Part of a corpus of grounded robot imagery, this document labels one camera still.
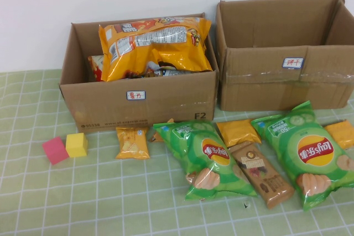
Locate green Lay's chips bag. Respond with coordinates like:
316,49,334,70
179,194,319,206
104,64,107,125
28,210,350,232
251,100,354,212
153,119,258,201

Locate large yellow chips bag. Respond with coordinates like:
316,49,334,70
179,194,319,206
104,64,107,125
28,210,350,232
98,16,213,82

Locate small orange snack packet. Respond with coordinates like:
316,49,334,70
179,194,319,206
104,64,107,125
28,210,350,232
148,118,175,143

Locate red white snack bag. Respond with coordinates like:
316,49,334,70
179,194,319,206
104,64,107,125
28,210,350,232
87,55,105,82

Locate cardboard box with F2 print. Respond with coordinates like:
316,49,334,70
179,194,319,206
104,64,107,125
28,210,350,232
58,12,220,132

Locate white label with red writing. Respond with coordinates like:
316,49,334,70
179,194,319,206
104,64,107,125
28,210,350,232
126,90,147,101
282,57,304,69

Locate small yellow cracker packet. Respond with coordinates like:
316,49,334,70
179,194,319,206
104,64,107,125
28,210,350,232
115,127,150,160

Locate orange biscuit packet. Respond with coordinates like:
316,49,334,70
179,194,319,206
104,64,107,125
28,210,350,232
216,119,262,148
324,119,354,150

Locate large taped cardboard box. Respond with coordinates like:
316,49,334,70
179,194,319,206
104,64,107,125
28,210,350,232
215,0,354,112

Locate yellow foam cube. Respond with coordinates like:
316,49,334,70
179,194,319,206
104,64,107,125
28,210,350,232
65,133,89,159

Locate brown wafer bar packet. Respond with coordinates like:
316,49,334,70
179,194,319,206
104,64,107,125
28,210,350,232
229,140,295,211

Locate green checked tablecloth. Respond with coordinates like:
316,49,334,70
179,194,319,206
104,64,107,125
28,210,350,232
0,69,354,236

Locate pink foam cube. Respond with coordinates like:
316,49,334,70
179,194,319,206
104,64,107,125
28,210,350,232
41,137,70,165

